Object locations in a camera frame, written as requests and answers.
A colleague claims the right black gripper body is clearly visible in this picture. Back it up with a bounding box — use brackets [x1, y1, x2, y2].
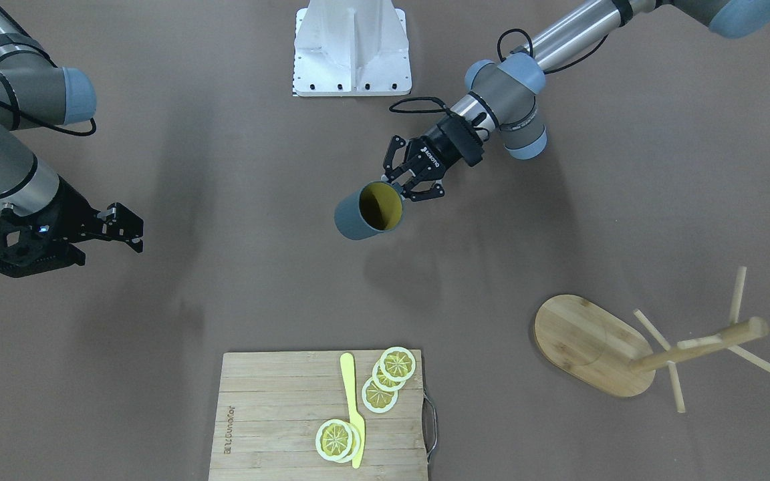
[0, 176, 102, 245]

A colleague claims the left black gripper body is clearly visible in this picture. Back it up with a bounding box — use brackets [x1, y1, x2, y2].
[409, 115, 484, 185]

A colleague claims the blue mug yellow inside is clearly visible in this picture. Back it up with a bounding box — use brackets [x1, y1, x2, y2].
[334, 182, 404, 241]

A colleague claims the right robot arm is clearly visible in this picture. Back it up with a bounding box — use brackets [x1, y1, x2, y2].
[0, 6, 144, 252]

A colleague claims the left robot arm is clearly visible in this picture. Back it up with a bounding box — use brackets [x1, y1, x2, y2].
[382, 1, 662, 202]

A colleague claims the wooden cup storage rack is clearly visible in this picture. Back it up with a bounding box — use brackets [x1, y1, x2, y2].
[533, 266, 770, 413]

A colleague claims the lemon slice middle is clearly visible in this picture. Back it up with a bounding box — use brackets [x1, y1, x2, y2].
[372, 360, 406, 392]

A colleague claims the bamboo cutting board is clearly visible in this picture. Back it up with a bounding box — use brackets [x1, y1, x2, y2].
[209, 350, 436, 480]

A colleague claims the yellow plastic knife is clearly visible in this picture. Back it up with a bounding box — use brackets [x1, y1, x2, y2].
[340, 352, 366, 469]

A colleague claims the lemon slice under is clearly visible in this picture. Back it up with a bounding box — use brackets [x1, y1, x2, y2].
[336, 423, 362, 464]

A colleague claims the lemon slice top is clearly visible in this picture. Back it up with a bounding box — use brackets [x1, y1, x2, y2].
[315, 418, 358, 463]

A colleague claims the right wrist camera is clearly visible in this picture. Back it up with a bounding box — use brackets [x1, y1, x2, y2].
[0, 232, 86, 278]

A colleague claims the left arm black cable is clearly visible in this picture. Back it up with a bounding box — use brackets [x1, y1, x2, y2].
[389, 28, 610, 144]

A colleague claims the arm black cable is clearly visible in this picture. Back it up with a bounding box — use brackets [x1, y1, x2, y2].
[0, 13, 97, 275]
[389, 28, 610, 144]

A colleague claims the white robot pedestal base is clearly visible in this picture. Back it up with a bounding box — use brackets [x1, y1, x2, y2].
[291, 1, 412, 98]

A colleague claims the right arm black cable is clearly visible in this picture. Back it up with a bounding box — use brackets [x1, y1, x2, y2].
[0, 13, 97, 275]

